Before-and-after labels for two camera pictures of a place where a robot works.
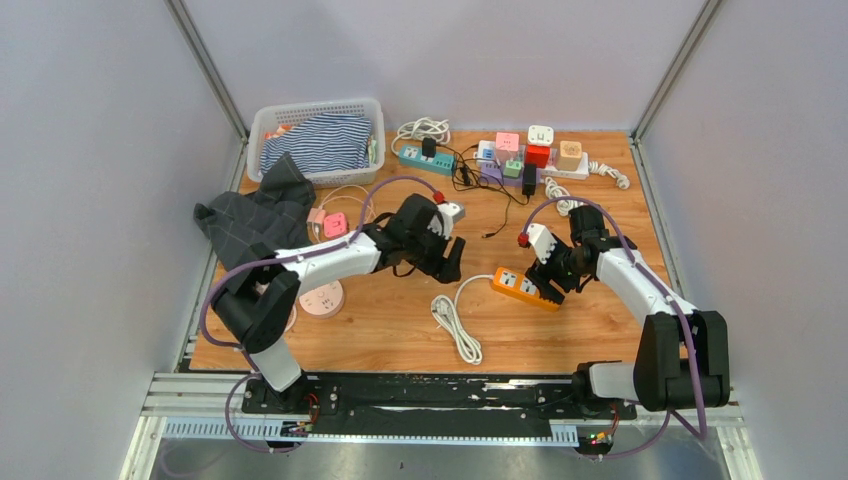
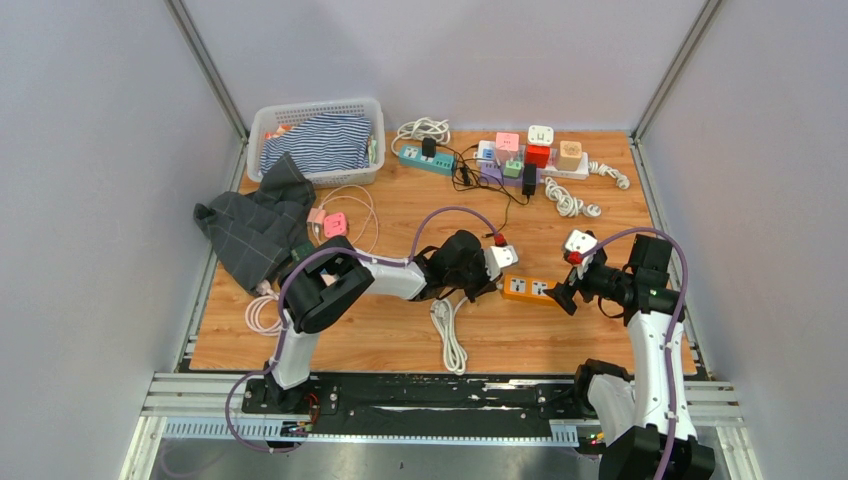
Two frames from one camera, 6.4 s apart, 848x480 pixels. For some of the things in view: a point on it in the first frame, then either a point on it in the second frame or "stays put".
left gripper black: [444, 269] to [485, 285]
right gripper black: [541, 275] to [565, 292]
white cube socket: [540, 135] stays put
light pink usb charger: [316, 215] stays put
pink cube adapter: [335, 225] stays put
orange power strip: [514, 284] stays put
